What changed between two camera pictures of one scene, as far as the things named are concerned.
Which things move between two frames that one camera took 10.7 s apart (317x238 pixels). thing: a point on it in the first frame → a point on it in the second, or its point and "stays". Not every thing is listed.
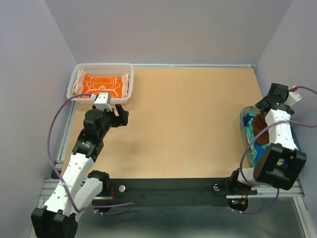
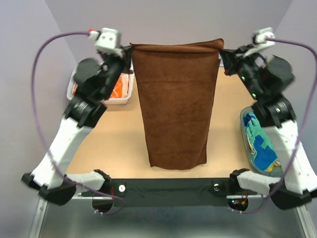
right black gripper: [259, 104] → [230, 56]
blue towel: [260, 149] stays
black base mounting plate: [171, 191] stays
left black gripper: [122, 120] → [126, 58]
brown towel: [259, 124] → [177, 84]
